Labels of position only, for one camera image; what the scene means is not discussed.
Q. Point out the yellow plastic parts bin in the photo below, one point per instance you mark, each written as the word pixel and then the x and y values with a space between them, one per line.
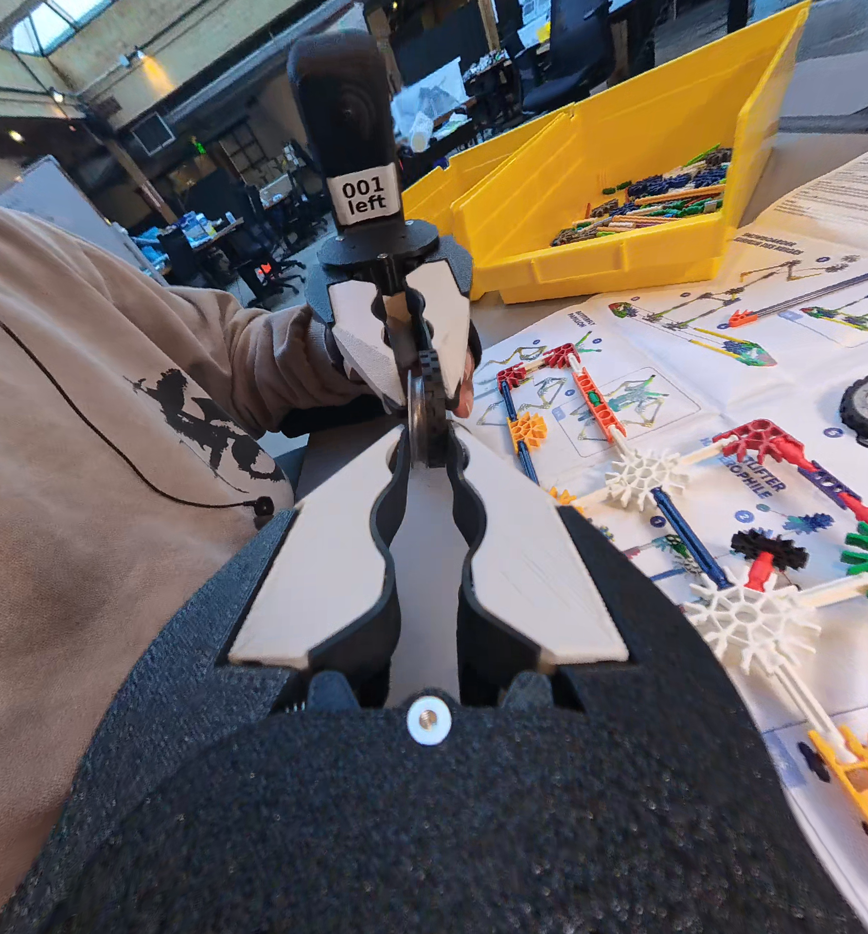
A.
pixel 434 190
pixel 624 263

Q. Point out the blue rods with small connectors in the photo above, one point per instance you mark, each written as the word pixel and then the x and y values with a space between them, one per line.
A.
pixel 799 299

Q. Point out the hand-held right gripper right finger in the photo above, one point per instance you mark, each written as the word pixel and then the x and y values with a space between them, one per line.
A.
pixel 543 584

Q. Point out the pile of colourful construction pieces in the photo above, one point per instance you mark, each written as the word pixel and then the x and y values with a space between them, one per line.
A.
pixel 646 197

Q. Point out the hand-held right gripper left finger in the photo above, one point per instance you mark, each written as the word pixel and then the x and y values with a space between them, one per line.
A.
pixel 310 584

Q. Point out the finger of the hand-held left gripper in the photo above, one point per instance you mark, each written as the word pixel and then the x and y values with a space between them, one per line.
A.
pixel 441 321
pixel 364 343

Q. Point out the black office chair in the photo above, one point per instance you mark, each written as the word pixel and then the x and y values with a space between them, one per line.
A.
pixel 565 51

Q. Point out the person in beige hoodie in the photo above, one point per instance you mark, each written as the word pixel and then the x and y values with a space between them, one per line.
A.
pixel 55 584

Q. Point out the colourful rod and connector model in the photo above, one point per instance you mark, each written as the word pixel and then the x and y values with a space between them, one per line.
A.
pixel 755 620

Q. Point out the person's left forearm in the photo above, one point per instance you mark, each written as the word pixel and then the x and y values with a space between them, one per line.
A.
pixel 259 358

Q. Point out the person's left hand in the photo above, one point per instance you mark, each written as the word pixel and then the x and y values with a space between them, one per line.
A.
pixel 465 387

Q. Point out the large fold-out instruction sheet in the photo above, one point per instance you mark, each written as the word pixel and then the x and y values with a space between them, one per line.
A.
pixel 653 350

